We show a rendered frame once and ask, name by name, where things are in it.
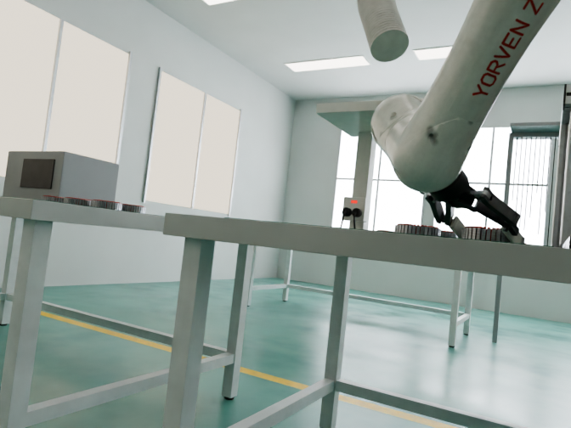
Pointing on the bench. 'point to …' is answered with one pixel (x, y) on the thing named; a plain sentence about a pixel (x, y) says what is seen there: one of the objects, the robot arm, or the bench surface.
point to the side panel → (557, 187)
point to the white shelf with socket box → (366, 150)
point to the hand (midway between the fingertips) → (489, 236)
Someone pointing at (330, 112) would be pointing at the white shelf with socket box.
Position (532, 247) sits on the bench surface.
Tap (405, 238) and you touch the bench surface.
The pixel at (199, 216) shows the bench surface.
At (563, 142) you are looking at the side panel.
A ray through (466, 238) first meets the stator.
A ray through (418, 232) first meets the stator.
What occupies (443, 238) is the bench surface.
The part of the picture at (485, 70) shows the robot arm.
